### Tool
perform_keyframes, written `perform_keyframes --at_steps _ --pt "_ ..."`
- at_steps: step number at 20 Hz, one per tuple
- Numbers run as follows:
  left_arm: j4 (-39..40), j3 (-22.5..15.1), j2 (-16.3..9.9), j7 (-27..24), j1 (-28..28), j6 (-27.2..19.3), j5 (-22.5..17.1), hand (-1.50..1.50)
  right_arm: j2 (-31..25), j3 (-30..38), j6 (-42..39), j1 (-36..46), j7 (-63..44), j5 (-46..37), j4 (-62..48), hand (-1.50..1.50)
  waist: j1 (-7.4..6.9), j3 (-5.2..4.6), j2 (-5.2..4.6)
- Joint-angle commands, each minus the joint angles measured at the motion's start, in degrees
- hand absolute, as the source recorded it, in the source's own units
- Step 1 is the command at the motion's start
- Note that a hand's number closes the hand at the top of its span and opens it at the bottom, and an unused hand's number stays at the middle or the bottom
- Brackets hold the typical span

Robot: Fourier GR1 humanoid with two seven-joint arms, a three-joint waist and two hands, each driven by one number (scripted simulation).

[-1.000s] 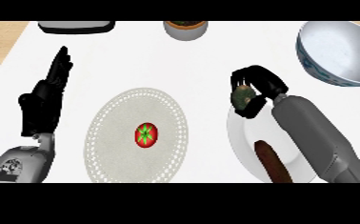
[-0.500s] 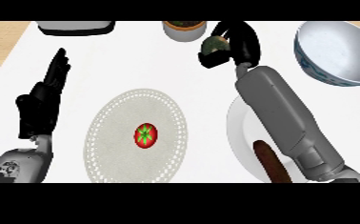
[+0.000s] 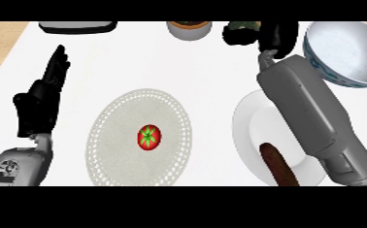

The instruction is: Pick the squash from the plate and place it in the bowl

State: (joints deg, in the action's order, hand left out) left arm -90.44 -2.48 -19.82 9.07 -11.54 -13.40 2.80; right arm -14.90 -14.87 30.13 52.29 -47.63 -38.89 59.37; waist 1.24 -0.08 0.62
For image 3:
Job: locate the grey pot with brown soil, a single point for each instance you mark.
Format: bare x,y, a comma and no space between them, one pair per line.
189,29

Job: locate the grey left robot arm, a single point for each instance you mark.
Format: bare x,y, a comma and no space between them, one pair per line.
24,167

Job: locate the brown sausage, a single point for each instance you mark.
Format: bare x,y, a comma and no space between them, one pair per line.
280,165

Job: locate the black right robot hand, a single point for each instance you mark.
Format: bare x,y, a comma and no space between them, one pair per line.
277,38

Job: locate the green squash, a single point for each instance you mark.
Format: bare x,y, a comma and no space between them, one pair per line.
243,26

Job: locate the white plate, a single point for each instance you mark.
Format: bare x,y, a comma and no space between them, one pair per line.
255,131

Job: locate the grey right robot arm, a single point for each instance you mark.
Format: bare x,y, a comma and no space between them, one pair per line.
311,115

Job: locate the dark grey flat tray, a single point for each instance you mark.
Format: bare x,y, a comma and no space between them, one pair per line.
76,27

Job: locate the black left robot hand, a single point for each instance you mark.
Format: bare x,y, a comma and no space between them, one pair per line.
40,99

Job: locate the red tomato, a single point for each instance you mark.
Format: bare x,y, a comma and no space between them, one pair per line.
148,137

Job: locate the round pale grey placemat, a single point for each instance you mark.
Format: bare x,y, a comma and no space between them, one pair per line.
138,141

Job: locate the white and blue bowl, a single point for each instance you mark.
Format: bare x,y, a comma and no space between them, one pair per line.
342,52

